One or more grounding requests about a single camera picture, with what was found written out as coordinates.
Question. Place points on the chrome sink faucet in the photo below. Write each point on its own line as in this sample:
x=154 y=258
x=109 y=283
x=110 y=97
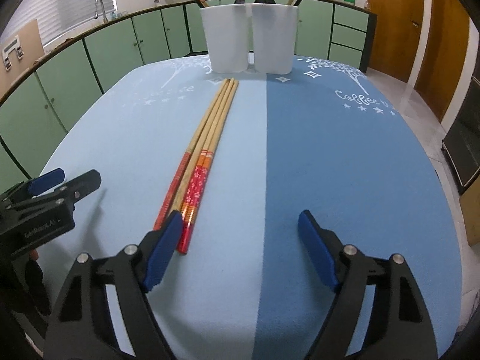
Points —
x=100 y=11

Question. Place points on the left brown wooden door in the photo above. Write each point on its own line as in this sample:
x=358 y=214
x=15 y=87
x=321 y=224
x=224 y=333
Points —
x=397 y=35

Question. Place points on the black glass cabinet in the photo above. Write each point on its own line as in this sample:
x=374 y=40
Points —
x=461 y=145

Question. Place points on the brown wooden door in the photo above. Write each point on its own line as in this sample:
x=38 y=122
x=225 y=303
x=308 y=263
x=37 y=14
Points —
x=444 y=56
x=397 y=35

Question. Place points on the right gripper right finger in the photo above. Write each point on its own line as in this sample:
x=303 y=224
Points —
x=399 y=326

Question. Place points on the bamboo chopstick red striped end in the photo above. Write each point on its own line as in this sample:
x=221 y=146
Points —
x=167 y=202

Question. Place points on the right brown wooden door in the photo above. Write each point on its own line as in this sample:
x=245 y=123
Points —
x=444 y=56

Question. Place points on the black metal spoon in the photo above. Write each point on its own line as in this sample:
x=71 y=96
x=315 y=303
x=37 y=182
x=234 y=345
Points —
x=265 y=1

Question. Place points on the white window blind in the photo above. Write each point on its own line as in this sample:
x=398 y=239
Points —
x=54 y=17

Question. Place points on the white plastic utensil holder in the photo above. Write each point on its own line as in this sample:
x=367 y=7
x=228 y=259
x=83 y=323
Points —
x=261 y=34

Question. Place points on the blue patterned table mat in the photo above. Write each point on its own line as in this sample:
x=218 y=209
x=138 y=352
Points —
x=316 y=140

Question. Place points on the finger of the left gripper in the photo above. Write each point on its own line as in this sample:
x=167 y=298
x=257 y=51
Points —
x=32 y=188
x=71 y=191

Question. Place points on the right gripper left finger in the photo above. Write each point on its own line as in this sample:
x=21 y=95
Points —
x=80 y=325

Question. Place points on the green lower kitchen cabinets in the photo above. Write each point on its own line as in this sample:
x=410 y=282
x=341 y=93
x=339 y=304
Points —
x=47 y=100

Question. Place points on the cardboard panel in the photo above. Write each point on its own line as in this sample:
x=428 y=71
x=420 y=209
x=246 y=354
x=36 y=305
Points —
x=18 y=53

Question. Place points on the bamboo chopstick floral red end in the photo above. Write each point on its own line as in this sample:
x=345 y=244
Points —
x=201 y=175

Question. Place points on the bamboo chopstick orange band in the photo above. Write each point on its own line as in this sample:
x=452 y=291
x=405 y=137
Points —
x=205 y=149

